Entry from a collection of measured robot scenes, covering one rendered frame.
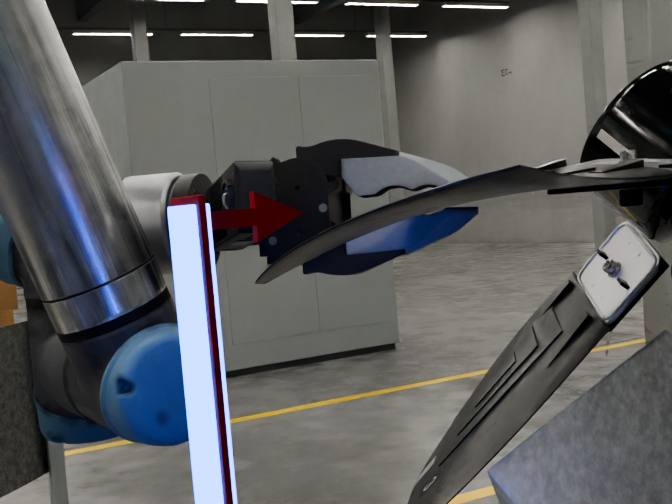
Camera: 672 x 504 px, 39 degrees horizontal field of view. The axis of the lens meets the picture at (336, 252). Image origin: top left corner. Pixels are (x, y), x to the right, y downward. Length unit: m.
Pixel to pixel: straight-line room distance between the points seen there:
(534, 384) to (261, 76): 6.31
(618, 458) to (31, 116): 0.41
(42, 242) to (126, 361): 0.09
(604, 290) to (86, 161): 0.40
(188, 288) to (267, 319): 6.48
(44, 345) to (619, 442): 0.41
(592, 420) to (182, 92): 6.21
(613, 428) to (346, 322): 6.60
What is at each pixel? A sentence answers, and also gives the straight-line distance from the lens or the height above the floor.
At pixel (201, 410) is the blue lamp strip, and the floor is 1.10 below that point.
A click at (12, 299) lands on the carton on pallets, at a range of 8.53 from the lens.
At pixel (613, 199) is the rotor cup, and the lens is 0.75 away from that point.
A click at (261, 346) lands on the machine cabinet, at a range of 6.91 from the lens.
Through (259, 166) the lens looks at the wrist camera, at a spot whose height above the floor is 1.21.
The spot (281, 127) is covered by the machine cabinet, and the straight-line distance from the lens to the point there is 6.98.
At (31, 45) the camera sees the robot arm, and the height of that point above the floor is 1.29.
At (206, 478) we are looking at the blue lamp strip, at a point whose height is 1.07.
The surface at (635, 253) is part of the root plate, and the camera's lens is 0.76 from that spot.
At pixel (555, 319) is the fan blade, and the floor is 1.08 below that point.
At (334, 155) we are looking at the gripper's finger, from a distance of 0.65.
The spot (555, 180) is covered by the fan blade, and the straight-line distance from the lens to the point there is 0.47.
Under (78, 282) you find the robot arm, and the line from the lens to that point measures 0.59.
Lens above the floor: 1.18
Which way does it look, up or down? 3 degrees down
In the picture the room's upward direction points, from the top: 5 degrees counter-clockwise
